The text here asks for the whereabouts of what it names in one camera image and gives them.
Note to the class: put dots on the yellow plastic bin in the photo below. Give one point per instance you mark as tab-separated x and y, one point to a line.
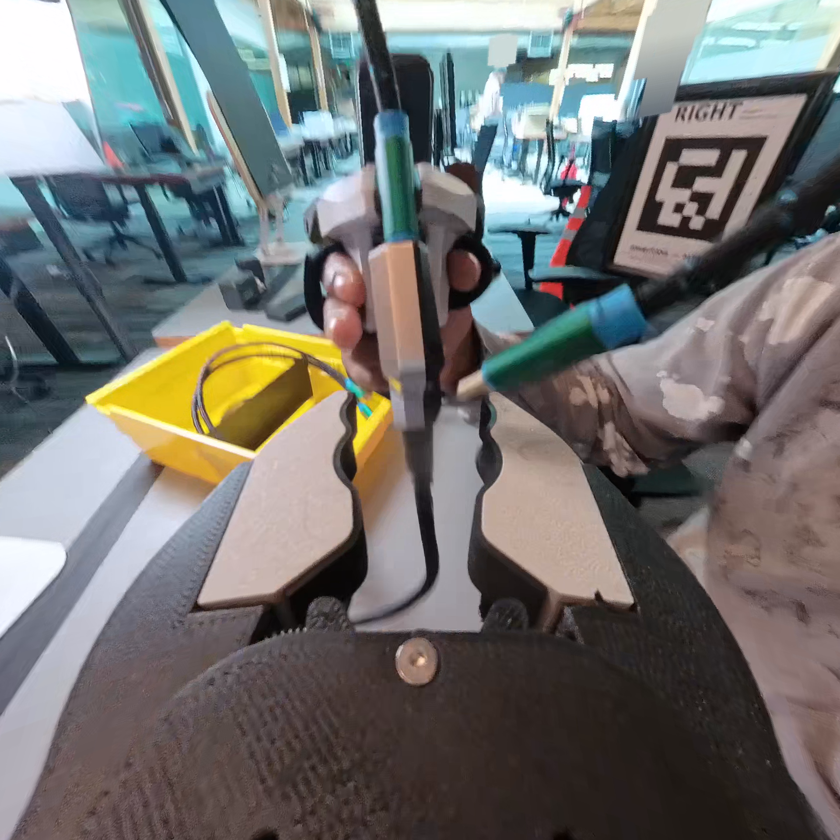
164	413

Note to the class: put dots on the black rectangular box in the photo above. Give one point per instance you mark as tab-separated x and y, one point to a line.
239	289

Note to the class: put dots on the orange white traffic cone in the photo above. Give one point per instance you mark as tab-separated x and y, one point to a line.
571	229

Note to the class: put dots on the white tablet stand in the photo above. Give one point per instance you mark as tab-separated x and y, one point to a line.
26	577

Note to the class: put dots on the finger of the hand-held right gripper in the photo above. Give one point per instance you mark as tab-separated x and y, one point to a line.
449	203
344	210

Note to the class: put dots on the black bin divider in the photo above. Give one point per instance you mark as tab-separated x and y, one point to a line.
269	407

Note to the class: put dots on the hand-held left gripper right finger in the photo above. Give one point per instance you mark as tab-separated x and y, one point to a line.
551	525

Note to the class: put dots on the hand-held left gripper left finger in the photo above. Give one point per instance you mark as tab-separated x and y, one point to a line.
289	518

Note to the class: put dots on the black multiport usb hub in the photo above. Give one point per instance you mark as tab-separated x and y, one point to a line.
400	315

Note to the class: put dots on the framed black white marker sign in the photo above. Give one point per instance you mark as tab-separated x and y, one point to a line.
702	177

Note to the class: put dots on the person's right forearm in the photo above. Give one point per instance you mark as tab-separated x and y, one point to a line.
656	394

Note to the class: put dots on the person's grey hoodie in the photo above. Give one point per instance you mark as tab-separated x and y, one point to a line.
774	623

